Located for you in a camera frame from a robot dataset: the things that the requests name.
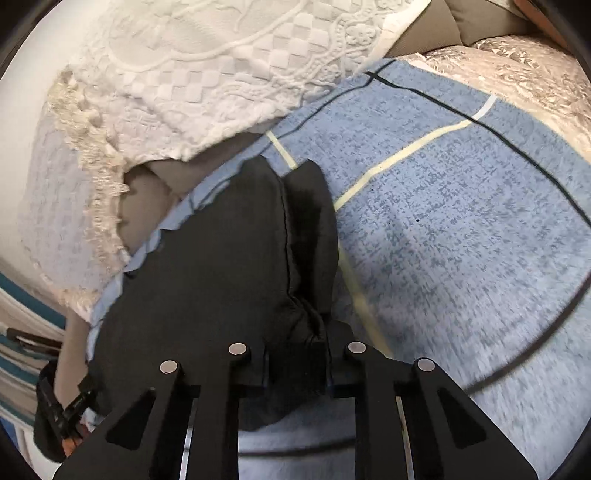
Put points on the blue striped curtain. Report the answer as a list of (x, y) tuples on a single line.
[(23, 304)]

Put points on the blue plaid blanket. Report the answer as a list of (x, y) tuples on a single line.
[(452, 240)]

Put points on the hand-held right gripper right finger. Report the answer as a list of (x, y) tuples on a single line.
[(359, 371)]

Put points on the white lace cover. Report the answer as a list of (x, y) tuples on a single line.
[(221, 60)]

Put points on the grey sofa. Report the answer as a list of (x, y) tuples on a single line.
[(152, 198)]

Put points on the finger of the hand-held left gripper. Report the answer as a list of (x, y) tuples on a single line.
[(62, 413)]

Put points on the black leather jacket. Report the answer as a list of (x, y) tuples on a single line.
[(221, 267)]

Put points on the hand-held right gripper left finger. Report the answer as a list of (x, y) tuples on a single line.
[(238, 371)]

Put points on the beige floral sofa cover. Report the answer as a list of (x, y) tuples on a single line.
[(526, 78)]

